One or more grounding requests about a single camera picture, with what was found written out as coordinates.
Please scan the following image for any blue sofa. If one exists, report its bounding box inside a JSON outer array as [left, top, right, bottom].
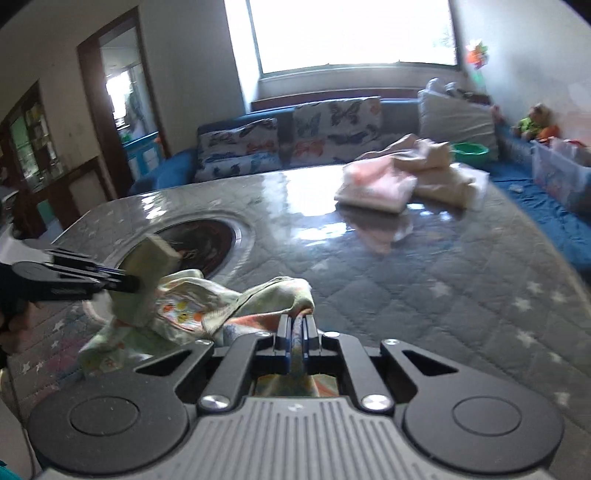
[[129, 95, 591, 296]]

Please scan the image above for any grey quilted table cover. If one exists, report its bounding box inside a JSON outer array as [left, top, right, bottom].
[[0, 164, 591, 418]]

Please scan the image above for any doll toy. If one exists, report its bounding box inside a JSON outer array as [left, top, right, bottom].
[[512, 104, 560, 142]]

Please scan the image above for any printed baby shirt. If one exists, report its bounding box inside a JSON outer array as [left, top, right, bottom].
[[78, 235, 342, 398]]

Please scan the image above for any dark wooden cabinet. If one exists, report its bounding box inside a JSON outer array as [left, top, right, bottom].
[[0, 80, 116, 237]]

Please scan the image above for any window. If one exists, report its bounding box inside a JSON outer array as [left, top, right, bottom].
[[247, 0, 462, 75]]

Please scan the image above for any colourful pinwheel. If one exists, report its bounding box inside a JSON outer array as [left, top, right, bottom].
[[464, 41, 490, 71]]

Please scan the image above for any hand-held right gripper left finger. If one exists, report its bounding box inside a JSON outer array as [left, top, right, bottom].
[[133, 315, 293, 414]]

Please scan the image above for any clear storage box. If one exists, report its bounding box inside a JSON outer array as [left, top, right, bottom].
[[530, 136, 591, 214]]

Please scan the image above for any round black hotplate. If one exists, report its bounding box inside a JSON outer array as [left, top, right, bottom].
[[115, 210, 257, 283]]

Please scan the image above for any butterfly print cushion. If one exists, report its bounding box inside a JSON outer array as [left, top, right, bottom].
[[288, 97, 384, 169], [194, 117, 282, 183]]

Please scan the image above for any white pillow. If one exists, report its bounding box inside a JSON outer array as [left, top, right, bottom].
[[418, 78, 500, 158]]

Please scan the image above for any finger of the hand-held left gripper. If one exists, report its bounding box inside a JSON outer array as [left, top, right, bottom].
[[44, 248, 127, 278], [11, 261, 140, 302]]

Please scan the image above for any blue low cabinet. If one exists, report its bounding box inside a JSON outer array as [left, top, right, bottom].
[[122, 134, 170, 184]]

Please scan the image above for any green plastic basin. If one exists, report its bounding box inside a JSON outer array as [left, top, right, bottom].
[[450, 142, 490, 169]]

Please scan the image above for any dark wooden door frame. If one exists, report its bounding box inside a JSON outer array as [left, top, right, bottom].
[[76, 7, 172, 200]]

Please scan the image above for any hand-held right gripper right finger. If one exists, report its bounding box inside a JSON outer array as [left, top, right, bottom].
[[295, 315, 460, 412]]

